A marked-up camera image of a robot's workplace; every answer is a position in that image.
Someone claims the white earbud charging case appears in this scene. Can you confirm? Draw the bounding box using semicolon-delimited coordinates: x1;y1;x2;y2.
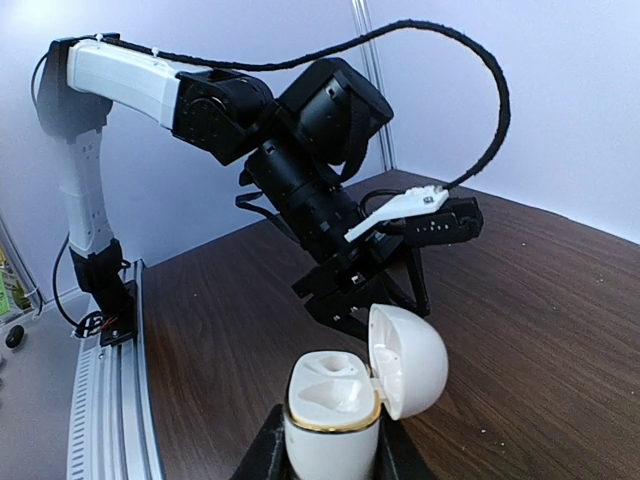
284;304;449;479

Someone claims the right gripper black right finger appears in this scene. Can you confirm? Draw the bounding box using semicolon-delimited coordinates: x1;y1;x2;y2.
377;422;433;480

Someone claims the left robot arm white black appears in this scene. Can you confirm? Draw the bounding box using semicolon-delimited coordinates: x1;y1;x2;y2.
31;33;430;345

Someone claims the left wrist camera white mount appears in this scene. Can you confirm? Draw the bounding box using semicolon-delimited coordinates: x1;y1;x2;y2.
343;183;485;249

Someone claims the left aluminium frame post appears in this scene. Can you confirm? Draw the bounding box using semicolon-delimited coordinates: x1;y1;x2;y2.
350;0;397;171

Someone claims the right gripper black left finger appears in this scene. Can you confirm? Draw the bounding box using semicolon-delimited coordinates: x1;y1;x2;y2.
233;404;291;480

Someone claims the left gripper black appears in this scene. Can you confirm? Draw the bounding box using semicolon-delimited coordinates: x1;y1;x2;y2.
292;233;431;342

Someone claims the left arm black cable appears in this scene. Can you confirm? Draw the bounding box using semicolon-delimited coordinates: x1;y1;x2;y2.
99;18;512;194

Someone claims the front aluminium rail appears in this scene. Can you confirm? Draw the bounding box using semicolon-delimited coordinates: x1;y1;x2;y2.
66;260;164;479

